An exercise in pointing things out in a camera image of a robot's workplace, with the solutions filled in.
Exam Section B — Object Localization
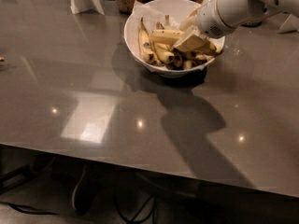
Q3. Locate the white ceramic bowl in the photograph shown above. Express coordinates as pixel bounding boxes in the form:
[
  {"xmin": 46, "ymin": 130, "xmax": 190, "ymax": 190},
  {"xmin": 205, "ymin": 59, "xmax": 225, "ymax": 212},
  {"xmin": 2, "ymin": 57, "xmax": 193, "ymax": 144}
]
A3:
[{"xmin": 124, "ymin": 0, "xmax": 216, "ymax": 78}]

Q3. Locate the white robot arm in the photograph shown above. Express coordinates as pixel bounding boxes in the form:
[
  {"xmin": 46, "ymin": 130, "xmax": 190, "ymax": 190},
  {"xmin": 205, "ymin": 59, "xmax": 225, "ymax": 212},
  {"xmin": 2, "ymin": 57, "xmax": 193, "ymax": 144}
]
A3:
[{"xmin": 174, "ymin": 0, "xmax": 299, "ymax": 51}]

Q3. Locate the yellow banana bunch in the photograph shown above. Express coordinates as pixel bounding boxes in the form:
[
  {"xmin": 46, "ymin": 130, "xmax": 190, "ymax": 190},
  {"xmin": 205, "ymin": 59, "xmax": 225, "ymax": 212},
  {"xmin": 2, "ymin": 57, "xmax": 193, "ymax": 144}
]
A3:
[{"xmin": 150, "ymin": 15, "xmax": 222, "ymax": 70}]

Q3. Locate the black floor cable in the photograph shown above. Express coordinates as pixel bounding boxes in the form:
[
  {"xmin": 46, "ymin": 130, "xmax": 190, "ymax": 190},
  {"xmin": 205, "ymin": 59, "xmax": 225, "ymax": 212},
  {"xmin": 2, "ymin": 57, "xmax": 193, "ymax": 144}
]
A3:
[{"xmin": 0, "ymin": 171, "xmax": 160, "ymax": 224}]

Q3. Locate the yellow banana at left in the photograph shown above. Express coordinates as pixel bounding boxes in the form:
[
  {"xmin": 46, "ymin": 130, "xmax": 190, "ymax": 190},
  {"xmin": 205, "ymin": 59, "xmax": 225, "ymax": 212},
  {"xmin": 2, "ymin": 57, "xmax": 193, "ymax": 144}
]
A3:
[{"xmin": 138, "ymin": 19, "xmax": 156, "ymax": 64}]

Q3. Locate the white paper bowl liner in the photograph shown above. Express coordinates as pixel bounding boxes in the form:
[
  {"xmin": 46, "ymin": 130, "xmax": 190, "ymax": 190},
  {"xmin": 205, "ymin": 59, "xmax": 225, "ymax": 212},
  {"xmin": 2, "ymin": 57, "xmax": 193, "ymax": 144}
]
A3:
[{"xmin": 124, "ymin": 0, "xmax": 180, "ymax": 49}]

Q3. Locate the large yellow top banana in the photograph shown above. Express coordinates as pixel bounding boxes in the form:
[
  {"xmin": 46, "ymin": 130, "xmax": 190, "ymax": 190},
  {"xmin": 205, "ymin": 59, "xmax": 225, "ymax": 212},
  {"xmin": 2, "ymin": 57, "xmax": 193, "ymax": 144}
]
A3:
[{"xmin": 149, "ymin": 29, "xmax": 221, "ymax": 55}]

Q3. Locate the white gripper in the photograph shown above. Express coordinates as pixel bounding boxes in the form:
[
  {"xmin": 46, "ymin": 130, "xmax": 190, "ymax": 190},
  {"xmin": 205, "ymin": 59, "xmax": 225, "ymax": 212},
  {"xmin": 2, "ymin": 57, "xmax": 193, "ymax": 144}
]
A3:
[{"xmin": 173, "ymin": 0, "xmax": 279, "ymax": 52}]

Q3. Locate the white plastic wrapped item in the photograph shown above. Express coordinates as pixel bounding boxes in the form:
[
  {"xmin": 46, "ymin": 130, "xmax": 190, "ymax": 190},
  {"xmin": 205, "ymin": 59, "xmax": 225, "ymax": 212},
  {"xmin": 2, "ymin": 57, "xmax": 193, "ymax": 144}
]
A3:
[{"xmin": 278, "ymin": 15, "xmax": 299, "ymax": 34}]

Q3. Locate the glass jar of chickpeas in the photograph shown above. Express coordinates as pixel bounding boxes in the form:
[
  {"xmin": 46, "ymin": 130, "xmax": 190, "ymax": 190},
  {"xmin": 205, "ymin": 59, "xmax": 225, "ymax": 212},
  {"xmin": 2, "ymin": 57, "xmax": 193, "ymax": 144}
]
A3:
[{"xmin": 241, "ymin": 21, "xmax": 262, "ymax": 28}]

